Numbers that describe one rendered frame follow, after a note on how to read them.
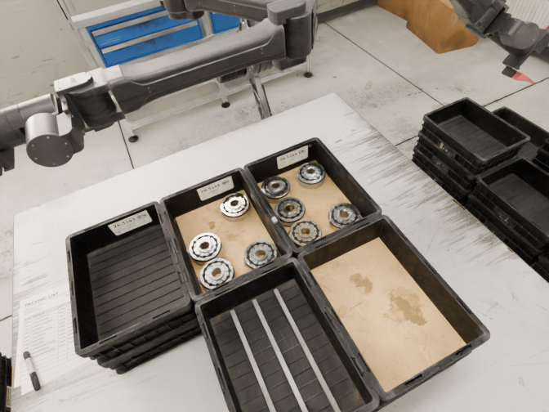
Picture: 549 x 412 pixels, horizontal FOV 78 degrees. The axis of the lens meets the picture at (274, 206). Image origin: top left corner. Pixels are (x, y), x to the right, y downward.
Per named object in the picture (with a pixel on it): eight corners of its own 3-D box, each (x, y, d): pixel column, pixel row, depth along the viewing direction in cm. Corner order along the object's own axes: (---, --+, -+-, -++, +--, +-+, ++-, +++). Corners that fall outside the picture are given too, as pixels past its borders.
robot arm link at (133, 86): (298, 51, 70) (296, -7, 62) (312, 62, 67) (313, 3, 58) (89, 123, 61) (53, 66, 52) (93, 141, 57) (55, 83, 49)
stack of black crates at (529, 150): (454, 150, 219) (466, 122, 201) (489, 134, 225) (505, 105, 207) (506, 191, 196) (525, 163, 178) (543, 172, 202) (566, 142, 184)
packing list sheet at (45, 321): (15, 303, 118) (14, 302, 118) (82, 274, 123) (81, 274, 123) (14, 399, 99) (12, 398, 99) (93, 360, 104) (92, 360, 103)
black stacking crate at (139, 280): (85, 255, 115) (66, 237, 106) (169, 221, 121) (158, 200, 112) (100, 369, 91) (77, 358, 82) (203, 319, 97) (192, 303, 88)
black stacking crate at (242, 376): (204, 320, 97) (194, 304, 88) (296, 275, 103) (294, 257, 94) (261, 480, 74) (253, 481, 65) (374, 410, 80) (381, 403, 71)
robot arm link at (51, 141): (113, 114, 61) (89, 69, 54) (127, 151, 54) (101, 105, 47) (45, 138, 58) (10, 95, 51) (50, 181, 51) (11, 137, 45)
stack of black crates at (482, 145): (403, 174, 211) (421, 115, 176) (441, 157, 217) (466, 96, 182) (451, 220, 188) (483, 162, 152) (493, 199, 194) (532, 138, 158)
